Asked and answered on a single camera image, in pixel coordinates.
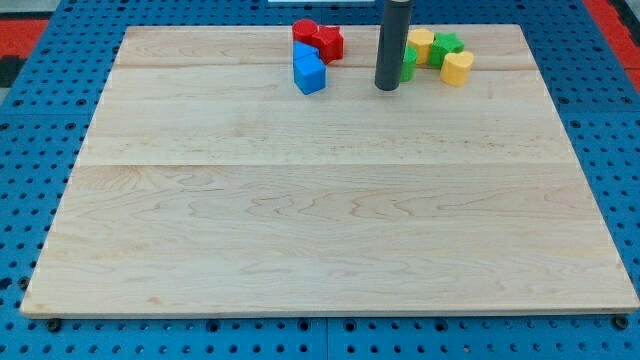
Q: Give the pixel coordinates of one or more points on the light wooden board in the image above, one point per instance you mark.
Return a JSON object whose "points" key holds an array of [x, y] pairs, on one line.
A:
{"points": [[209, 186]]}

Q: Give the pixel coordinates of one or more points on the blue cube block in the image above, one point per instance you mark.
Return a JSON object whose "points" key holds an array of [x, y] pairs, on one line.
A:
{"points": [[309, 74]]}

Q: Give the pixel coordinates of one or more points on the red star block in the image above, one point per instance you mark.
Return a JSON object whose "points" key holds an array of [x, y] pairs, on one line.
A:
{"points": [[330, 43]]}

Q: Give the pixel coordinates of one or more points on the green cylinder block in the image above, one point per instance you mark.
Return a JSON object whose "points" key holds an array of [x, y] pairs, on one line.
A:
{"points": [[409, 64]]}

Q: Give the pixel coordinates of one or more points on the red cylinder block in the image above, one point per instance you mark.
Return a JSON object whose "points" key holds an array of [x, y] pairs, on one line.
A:
{"points": [[303, 30]]}

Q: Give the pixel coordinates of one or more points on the yellow hexagon block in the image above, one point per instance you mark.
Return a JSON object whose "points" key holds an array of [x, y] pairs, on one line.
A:
{"points": [[421, 40]]}

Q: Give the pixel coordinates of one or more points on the yellow heart block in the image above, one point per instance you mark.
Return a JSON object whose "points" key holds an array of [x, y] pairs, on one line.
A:
{"points": [[456, 68]]}

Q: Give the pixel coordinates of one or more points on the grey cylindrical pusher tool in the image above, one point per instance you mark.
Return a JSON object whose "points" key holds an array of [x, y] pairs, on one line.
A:
{"points": [[393, 35]]}

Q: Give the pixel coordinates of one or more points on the green star block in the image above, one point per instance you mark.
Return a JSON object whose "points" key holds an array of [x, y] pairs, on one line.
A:
{"points": [[443, 44]]}

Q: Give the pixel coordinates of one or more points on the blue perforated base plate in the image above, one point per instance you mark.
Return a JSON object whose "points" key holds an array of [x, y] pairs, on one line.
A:
{"points": [[588, 65]]}

